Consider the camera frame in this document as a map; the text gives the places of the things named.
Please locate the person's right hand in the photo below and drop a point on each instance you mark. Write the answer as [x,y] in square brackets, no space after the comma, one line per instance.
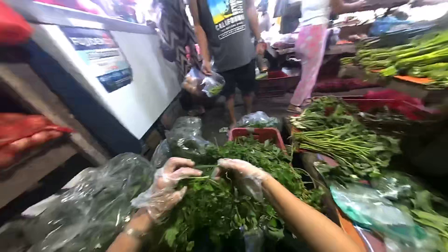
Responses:
[246,175]

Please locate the person's left hand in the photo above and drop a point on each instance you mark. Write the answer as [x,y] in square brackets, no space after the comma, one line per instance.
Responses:
[163,189]

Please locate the person's right fingers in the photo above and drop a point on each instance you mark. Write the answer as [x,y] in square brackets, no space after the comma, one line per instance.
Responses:
[226,164]

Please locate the person's left fingers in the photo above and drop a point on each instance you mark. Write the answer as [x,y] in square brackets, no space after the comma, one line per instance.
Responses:
[184,172]

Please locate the thin green stems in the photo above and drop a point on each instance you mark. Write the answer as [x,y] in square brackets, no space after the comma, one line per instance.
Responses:
[204,167]

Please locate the person's left forearm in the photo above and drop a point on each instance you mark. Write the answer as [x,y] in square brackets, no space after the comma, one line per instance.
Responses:
[134,229]

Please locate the person's right forearm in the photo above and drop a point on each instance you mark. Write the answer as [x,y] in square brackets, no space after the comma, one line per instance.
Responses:
[301,213]

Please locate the small clear plastic bag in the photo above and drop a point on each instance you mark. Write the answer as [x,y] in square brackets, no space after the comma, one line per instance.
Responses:
[161,154]

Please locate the clear plastic bag of greens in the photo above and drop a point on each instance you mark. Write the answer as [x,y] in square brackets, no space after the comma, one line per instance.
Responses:
[187,138]

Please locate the pile of leafy green herbs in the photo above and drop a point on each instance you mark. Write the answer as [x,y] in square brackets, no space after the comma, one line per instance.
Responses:
[213,206]

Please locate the red plastic crate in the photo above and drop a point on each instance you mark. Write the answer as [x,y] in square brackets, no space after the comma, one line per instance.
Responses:
[257,133]

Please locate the knotted clear plastic bag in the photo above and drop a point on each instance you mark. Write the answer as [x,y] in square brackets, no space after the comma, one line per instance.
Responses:
[258,118]

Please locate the large clear plastic bag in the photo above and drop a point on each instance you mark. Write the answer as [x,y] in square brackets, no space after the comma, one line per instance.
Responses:
[105,196]

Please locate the clear bag of vegetables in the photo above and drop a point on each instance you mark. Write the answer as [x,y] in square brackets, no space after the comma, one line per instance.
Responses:
[206,82]

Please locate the dark red crate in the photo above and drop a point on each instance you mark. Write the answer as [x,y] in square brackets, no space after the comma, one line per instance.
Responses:
[274,85]

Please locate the small bag with green vegetables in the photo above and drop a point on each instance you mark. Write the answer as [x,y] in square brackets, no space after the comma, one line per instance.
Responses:
[261,70]

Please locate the bundle of long-stemmed greens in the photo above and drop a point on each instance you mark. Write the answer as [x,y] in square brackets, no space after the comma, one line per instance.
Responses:
[336,141]

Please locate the bundle of leafy greens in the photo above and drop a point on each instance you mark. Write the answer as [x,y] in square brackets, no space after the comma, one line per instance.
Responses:
[325,112]

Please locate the orange board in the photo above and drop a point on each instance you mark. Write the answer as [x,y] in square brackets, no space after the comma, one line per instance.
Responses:
[350,227]

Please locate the blue and white poster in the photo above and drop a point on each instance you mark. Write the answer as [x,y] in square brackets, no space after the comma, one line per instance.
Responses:
[101,57]

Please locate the wide red crate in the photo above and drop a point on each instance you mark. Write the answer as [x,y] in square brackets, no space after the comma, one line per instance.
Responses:
[353,101]

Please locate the red net bag of onions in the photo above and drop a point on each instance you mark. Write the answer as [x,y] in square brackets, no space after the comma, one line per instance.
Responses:
[29,134]

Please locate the wooden stall shelf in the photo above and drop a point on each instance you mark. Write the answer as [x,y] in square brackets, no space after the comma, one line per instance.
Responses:
[42,98]

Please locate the teal and clear plastic bag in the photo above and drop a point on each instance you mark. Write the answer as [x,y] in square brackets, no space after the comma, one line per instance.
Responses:
[381,206]

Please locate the red net cloth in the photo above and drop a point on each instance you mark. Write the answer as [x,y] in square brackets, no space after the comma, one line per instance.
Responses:
[395,98]

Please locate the orange tray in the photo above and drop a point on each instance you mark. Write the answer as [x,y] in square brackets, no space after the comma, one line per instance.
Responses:
[414,79]

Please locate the heap of broad green leaves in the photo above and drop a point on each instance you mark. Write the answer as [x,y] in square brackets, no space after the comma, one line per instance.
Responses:
[430,210]

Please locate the pile of thick-stalked green vegetables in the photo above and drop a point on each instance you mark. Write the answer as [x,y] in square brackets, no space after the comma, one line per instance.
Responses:
[407,54]

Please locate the blue plastic bag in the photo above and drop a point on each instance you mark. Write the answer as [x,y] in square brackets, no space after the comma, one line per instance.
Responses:
[390,25]

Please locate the white panel with blue frame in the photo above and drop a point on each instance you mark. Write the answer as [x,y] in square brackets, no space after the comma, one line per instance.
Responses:
[150,59]

